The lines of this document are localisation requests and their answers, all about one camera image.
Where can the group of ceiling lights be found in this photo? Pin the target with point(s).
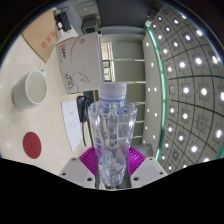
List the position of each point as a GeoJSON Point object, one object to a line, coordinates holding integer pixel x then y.
{"type": "Point", "coordinates": [185, 90]}

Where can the clear plastic water bottle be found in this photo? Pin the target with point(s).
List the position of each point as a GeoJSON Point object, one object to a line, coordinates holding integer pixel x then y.
{"type": "Point", "coordinates": [111, 133]}

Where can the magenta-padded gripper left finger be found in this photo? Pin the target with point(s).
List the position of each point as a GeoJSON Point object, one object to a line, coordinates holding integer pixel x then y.
{"type": "Point", "coordinates": [88, 160]}

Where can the brown paper envelope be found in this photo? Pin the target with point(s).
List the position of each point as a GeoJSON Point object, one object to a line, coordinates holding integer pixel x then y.
{"type": "Point", "coordinates": [38, 35]}

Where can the white paper carton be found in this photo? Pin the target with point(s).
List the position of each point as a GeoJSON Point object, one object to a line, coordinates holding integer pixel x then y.
{"type": "Point", "coordinates": [80, 63]}

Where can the flat round red coaster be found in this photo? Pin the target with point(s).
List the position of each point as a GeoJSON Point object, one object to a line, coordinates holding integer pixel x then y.
{"type": "Point", "coordinates": [32, 145]}

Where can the grey boxy monitor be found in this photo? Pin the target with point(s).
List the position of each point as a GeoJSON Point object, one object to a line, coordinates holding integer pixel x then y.
{"type": "Point", "coordinates": [89, 25]}

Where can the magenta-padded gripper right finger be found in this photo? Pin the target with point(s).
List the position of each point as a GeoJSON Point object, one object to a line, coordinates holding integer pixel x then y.
{"type": "Point", "coordinates": [136, 160]}

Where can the white ceramic cup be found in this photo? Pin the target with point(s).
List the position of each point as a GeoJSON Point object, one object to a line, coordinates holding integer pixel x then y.
{"type": "Point", "coordinates": [23, 96]}

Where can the white paper sheet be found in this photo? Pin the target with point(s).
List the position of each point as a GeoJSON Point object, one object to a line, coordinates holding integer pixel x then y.
{"type": "Point", "coordinates": [71, 123]}

